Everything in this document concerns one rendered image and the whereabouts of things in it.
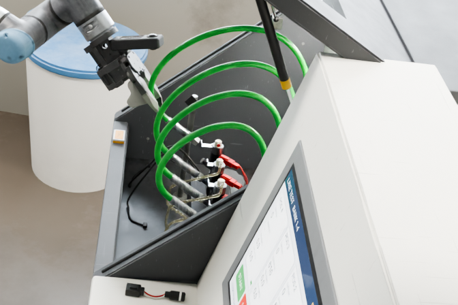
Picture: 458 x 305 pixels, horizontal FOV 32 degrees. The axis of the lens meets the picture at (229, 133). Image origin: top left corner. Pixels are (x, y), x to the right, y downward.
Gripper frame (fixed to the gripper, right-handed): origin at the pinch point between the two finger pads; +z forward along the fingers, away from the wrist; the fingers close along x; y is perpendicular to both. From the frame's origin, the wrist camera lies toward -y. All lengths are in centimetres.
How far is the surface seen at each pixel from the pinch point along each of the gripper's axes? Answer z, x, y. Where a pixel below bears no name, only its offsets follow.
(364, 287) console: 22, 87, -38
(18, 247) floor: 31, -97, 115
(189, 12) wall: -6, -177, 25
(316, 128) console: 11, 50, -37
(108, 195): 12.9, -1.2, 24.4
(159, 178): 10.8, 21.5, 1.9
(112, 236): 18.8, 13.0, 22.9
